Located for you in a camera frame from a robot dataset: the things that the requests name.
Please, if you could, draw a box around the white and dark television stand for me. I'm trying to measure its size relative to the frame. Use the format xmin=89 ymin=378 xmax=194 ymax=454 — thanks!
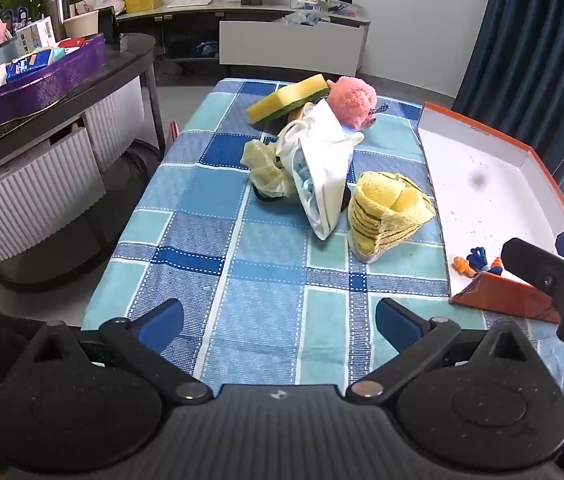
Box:
xmin=117 ymin=2 xmax=371 ymax=81

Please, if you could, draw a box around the pink plush toy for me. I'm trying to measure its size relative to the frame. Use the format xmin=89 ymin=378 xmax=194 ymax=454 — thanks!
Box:
xmin=323 ymin=76 xmax=391 ymax=132

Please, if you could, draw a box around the clear plastic bag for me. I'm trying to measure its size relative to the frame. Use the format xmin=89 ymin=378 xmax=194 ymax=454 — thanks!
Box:
xmin=274 ymin=10 xmax=333 ymax=26

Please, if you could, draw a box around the purple tray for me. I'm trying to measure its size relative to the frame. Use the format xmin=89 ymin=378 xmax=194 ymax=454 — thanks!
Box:
xmin=0 ymin=33 xmax=108 ymax=135

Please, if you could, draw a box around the dark blue curtain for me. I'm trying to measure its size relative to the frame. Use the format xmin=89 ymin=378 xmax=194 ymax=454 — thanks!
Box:
xmin=452 ymin=0 xmax=564 ymax=211

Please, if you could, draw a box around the yellow and green sponge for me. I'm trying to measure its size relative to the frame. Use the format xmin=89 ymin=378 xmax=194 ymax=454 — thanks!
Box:
xmin=246 ymin=74 xmax=331 ymax=126

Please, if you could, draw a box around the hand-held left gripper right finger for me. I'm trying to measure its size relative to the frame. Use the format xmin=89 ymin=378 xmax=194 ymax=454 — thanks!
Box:
xmin=346 ymin=298 xmax=538 ymax=404

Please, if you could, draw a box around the yellow satin cloth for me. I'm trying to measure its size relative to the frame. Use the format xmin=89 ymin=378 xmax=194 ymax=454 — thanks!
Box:
xmin=240 ymin=140 xmax=303 ymax=204

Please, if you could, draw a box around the white ribbed drawer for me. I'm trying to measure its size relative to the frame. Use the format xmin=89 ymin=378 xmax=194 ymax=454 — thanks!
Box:
xmin=84 ymin=77 xmax=145 ymax=171
xmin=0 ymin=127 xmax=108 ymax=267

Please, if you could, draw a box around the steel tumbler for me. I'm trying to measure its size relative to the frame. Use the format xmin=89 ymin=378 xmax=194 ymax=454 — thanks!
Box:
xmin=44 ymin=0 xmax=73 ymax=41

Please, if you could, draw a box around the yellow striped towel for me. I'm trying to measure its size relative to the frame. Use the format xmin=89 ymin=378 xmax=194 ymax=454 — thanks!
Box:
xmin=348 ymin=171 xmax=436 ymax=264

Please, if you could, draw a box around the blue checked tablecloth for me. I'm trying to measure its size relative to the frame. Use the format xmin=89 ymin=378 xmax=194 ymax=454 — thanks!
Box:
xmin=81 ymin=77 xmax=564 ymax=401

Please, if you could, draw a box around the orange cardboard box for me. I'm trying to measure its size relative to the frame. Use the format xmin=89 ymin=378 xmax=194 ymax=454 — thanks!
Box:
xmin=418 ymin=102 xmax=564 ymax=325

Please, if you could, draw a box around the pile of small packets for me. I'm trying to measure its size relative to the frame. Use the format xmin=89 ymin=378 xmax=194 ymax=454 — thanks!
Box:
xmin=0 ymin=15 xmax=85 ymax=101

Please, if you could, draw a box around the white plastic bag with straps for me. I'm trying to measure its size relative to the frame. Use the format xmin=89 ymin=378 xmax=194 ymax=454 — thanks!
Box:
xmin=276 ymin=101 xmax=365 ymax=241

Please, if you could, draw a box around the dark oval side table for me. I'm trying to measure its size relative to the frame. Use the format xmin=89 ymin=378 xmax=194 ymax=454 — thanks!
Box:
xmin=0 ymin=33 xmax=169 ymax=293

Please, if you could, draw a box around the beige plastic cup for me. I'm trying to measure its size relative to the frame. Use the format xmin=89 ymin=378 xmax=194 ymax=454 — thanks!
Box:
xmin=63 ymin=9 xmax=100 ymax=41

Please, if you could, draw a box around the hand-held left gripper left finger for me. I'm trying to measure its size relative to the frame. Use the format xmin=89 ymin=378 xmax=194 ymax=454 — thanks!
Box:
xmin=26 ymin=298 xmax=214 ymax=404

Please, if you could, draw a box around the pile of small clutter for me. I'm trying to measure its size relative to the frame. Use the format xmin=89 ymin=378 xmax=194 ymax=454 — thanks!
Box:
xmin=289 ymin=0 xmax=363 ymax=15

